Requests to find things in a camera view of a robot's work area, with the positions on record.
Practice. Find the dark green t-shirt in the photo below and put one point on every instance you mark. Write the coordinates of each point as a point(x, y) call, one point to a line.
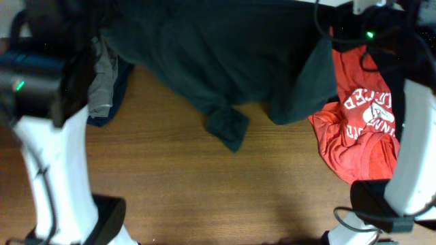
point(221, 54)

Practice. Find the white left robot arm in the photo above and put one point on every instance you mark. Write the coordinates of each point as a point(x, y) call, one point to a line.
point(56, 161)

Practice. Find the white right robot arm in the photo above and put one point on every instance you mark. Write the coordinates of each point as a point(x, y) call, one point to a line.
point(409, 196)

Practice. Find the black garment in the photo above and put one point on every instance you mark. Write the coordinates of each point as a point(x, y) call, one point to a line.
point(395, 81)

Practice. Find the grey folded garment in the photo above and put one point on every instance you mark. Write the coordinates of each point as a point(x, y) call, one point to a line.
point(100, 92)

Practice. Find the navy blue folded garment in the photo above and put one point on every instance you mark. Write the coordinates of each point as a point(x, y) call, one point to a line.
point(119, 90)

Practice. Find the red printed t-shirt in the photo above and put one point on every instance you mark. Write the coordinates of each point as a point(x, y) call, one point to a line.
point(356, 135)

